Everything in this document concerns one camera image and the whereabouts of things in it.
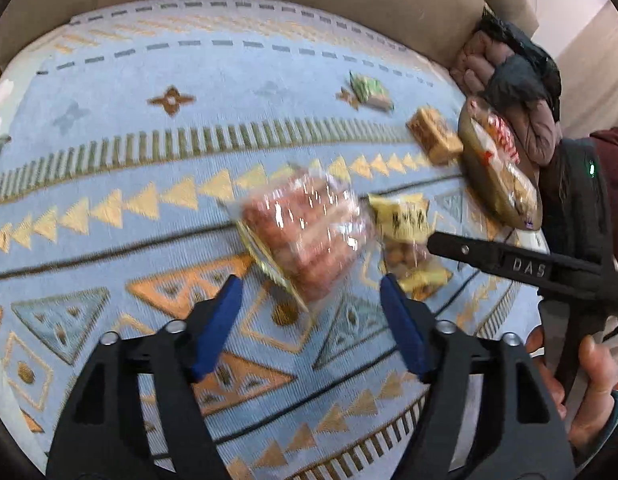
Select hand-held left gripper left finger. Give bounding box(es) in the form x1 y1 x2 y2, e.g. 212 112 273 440
45 275 245 480

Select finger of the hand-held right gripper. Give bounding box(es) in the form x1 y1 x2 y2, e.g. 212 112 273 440
426 231 500 277

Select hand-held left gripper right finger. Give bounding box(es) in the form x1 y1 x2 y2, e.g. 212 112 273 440
379 274 576 480

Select yellow label snack packet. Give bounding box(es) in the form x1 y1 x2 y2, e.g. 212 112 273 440
366 192 455 301

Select red-white striped bread packet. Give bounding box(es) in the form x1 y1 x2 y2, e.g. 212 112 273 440
469 100 540 223

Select clear cracker packet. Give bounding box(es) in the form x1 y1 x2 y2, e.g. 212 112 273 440
219 162 377 311

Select person's right forearm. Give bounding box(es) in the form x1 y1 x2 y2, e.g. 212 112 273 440
574 390 618 467

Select person's right hand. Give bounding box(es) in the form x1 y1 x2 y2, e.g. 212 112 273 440
525 325 618 453

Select person's maroon garment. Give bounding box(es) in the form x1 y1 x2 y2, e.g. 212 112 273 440
589 127 618 197

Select mauve cloth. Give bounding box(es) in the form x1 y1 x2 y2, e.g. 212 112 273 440
518 99 563 167

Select brown cake block packet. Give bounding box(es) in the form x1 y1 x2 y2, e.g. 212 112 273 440
406 106 464 165

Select small green snack packet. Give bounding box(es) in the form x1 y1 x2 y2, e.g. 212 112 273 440
349 72 395 111

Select patterned blue rug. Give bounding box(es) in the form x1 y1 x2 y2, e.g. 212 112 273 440
0 0 554 480

